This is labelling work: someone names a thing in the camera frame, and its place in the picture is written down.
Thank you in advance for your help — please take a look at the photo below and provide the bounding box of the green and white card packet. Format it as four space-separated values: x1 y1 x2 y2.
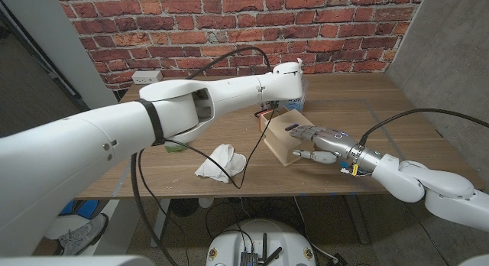
164 141 188 154

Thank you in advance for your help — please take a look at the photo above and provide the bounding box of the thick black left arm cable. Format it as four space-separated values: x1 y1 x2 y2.
129 47 271 266

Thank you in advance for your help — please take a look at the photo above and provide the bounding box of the grey white sneaker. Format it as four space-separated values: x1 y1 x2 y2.
57 213 109 257

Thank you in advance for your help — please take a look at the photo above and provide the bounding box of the clear hand sanitizer pump bottle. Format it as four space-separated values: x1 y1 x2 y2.
280 58 309 113

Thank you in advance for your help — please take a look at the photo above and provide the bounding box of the brick wall print backdrop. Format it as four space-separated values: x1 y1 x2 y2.
54 0 428 91

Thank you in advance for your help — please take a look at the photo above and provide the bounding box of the wooden box with slot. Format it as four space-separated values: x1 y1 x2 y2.
261 109 318 167

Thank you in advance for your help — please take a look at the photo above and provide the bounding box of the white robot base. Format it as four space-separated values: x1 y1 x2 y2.
205 219 317 266

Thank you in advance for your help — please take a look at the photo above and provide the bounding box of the grey table leg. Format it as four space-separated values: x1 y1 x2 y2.
343 195 371 245

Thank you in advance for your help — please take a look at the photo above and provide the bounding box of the white crumpled cloth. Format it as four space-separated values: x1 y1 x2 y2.
194 144 248 183

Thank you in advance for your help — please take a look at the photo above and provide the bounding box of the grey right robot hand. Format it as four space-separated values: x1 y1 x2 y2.
285 123 364 166

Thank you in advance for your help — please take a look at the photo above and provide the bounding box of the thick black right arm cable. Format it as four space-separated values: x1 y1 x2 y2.
358 108 489 147

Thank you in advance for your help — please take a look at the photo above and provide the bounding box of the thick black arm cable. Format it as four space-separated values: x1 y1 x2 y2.
358 108 489 147
129 47 271 266

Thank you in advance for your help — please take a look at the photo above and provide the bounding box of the blue floor object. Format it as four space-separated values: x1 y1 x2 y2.
60 199 99 220

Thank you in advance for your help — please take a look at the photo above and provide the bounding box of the white power strip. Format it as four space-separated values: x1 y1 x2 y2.
131 70 164 86

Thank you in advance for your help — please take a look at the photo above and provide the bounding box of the thin black left wrist cable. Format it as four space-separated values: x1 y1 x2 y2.
137 109 276 190

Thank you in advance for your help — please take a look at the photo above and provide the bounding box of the white table leg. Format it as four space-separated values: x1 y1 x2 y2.
150 198 172 248

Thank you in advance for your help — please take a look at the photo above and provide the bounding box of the grey radio module with antennas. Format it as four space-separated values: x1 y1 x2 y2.
239 232 283 266

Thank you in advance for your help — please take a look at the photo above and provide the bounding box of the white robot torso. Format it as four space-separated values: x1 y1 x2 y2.
0 255 156 266

